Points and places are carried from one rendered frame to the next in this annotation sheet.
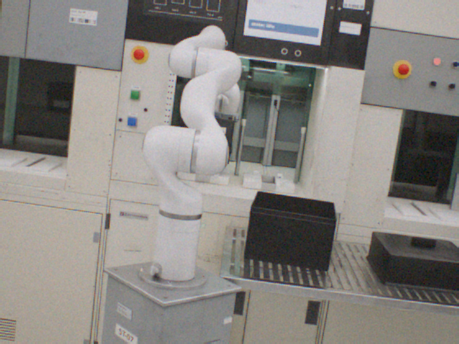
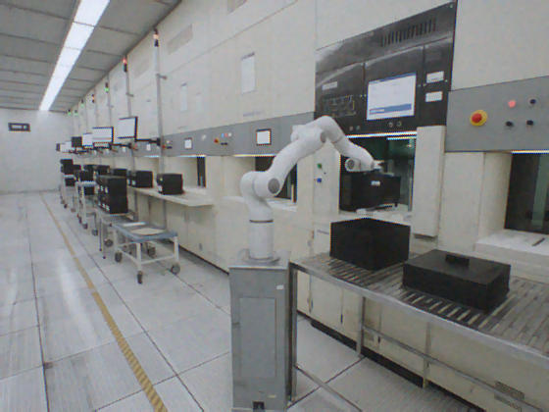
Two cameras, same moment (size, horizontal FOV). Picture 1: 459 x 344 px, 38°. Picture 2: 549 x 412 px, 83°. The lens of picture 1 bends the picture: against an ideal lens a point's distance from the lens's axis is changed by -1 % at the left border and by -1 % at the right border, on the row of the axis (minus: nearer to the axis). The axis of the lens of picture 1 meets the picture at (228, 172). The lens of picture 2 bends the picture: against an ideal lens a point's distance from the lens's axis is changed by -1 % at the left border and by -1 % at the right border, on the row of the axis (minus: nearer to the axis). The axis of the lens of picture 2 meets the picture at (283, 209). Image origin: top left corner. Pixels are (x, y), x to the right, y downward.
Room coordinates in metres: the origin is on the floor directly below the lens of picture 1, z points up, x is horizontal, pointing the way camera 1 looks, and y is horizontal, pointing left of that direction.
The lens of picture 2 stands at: (0.93, -1.10, 1.25)
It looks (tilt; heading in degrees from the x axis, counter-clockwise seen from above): 9 degrees down; 50
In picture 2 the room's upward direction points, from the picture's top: straight up
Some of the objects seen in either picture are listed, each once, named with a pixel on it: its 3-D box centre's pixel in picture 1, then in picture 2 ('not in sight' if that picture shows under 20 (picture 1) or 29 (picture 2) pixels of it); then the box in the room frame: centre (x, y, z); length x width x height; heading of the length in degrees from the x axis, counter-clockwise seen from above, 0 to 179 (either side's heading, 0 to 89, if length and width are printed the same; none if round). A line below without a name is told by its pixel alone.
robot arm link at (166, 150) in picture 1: (173, 170); (257, 195); (1.82, 0.15, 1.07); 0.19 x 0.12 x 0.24; 89
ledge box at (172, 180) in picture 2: not in sight; (170, 183); (2.39, 2.86, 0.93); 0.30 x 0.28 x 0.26; 87
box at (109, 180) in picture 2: not in sight; (115, 185); (2.00, 3.95, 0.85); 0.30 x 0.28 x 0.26; 89
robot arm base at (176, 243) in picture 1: (176, 246); (261, 238); (1.82, 0.12, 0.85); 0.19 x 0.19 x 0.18
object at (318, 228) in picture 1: (290, 228); (369, 241); (2.22, -0.23, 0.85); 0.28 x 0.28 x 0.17; 84
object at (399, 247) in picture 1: (420, 256); (455, 272); (2.15, -0.67, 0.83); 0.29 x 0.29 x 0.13; 1
